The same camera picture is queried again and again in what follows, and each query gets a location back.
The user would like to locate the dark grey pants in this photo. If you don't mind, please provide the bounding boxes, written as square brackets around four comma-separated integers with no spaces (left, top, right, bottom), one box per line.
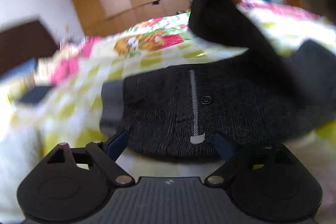
[100,40,335,161]

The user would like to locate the colourful cartoon bed quilt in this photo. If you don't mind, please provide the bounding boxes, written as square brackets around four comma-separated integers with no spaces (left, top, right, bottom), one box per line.
[1,0,335,223]

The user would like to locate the dark blue flat notebook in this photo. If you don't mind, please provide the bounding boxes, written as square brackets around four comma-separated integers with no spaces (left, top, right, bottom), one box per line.
[18,85,54,105]

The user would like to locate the blue pillow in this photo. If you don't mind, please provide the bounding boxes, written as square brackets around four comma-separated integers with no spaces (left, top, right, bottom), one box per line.
[0,59,38,82]

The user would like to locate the dark wooden headboard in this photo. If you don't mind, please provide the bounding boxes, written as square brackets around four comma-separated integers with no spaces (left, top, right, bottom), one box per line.
[0,20,59,76]

